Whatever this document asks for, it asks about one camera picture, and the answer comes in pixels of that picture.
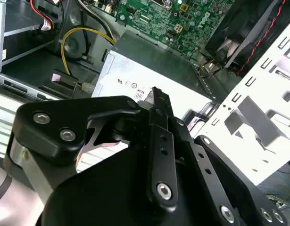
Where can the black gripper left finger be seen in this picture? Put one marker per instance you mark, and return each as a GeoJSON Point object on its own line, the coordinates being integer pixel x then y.
{"type": "Point", "coordinates": [48, 127]}

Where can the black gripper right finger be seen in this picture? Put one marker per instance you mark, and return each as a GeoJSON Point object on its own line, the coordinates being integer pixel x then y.
{"type": "Point", "coordinates": [206, 169]}

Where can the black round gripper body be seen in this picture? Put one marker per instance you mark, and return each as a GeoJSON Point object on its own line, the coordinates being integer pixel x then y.
{"type": "Point", "coordinates": [107, 193]}

